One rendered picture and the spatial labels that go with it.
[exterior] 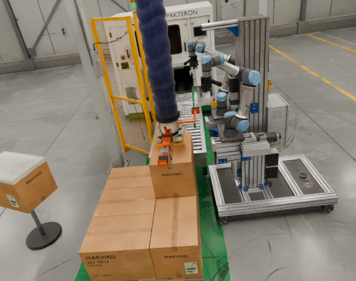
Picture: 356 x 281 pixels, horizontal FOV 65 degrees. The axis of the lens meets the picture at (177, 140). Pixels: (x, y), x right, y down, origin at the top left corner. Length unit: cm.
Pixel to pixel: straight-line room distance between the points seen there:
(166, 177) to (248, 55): 133
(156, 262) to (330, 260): 159
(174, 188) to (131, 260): 75
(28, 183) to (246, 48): 238
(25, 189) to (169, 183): 136
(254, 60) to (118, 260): 210
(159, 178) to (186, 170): 28
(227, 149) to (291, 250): 115
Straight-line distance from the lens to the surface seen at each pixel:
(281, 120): 292
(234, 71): 249
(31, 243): 375
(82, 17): 373
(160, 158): 217
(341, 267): 309
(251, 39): 262
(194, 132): 391
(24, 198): 305
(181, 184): 270
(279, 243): 313
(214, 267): 292
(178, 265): 258
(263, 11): 579
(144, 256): 251
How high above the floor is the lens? 238
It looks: 29 degrees down
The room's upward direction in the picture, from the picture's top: 8 degrees counter-clockwise
